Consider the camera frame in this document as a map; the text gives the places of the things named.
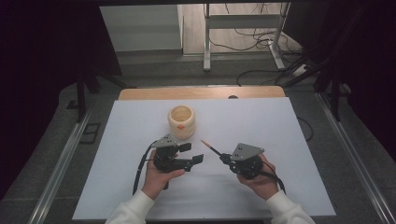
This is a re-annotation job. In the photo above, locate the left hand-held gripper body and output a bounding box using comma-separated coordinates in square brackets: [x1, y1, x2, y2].
[151, 133, 192, 174]

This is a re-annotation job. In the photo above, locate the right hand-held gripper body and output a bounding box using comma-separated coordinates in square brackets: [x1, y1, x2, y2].
[230, 143, 265, 180]

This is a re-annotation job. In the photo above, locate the thin brush pen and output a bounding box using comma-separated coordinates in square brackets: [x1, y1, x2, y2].
[200, 139, 222, 157]

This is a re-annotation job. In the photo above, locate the cream cup with orange mark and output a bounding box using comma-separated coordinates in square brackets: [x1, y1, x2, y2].
[167, 105, 197, 140]

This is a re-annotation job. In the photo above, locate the person's left hand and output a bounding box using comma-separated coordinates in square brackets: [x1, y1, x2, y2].
[141, 148, 187, 201]

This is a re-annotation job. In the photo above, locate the person's right hand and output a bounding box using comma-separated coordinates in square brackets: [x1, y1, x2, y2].
[236, 153, 279, 201]

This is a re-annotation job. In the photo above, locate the white table mat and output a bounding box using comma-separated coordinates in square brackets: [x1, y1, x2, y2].
[72, 97, 337, 221]

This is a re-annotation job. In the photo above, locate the wooden table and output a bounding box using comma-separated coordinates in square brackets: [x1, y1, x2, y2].
[118, 86, 287, 101]

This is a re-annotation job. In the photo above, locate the black metal stand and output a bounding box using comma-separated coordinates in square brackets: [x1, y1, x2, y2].
[66, 68, 135, 124]
[279, 6, 367, 122]

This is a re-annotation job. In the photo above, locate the white power strip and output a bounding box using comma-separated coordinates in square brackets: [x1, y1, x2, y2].
[292, 63, 311, 77]

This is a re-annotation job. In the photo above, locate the white cabinet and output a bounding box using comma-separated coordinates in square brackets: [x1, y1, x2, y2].
[99, 4, 185, 52]

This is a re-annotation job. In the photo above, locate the black curtain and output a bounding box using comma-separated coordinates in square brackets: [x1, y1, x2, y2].
[0, 0, 123, 200]
[311, 0, 396, 160]

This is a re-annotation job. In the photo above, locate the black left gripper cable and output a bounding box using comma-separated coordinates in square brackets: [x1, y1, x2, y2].
[132, 140, 158, 196]

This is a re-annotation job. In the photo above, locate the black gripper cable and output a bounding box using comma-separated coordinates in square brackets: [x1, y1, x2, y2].
[261, 161, 287, 195]
[132, 140, 158, 196]

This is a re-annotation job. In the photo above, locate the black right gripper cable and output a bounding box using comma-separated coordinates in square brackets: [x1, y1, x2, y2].
[261, 161, 287, 195]

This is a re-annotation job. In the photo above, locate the black cable beside table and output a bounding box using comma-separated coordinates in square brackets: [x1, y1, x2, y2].
[297, 116, 315, 143]

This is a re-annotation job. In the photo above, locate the black floor frame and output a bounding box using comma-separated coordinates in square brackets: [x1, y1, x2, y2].
[78, 122, 102, 145]

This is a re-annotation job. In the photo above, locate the aluminium rail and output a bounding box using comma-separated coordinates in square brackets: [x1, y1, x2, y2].
[314, 91, 396, 224]
[27, 110, 94, 224]

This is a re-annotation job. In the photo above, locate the tangle of black floor cables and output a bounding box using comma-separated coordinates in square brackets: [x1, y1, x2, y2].
[207, 2, 304, 63]

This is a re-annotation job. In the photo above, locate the white metal desk frame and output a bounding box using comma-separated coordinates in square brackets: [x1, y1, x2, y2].
[203, 2, 292, 73]

